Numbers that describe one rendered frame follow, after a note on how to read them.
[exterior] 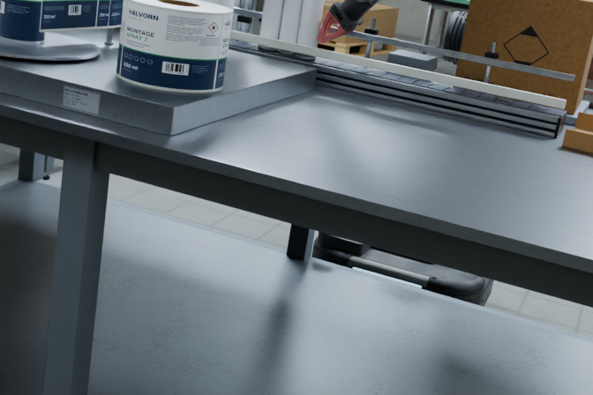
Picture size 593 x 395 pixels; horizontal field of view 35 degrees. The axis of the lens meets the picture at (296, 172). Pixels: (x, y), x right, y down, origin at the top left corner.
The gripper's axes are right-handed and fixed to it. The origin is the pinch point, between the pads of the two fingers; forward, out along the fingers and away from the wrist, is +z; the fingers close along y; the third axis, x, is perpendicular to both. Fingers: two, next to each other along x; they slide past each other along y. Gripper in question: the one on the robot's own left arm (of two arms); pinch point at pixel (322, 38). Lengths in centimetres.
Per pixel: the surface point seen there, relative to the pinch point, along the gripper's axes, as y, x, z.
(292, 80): 25.9, 7.0, 3.5
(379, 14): -646, -104, 135
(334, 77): 5.5, 9.6, 2.3
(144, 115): 78, 3, 9
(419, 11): -866, -111, 148
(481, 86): 5.1, 33.9, -22.2
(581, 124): -12, 55, -31
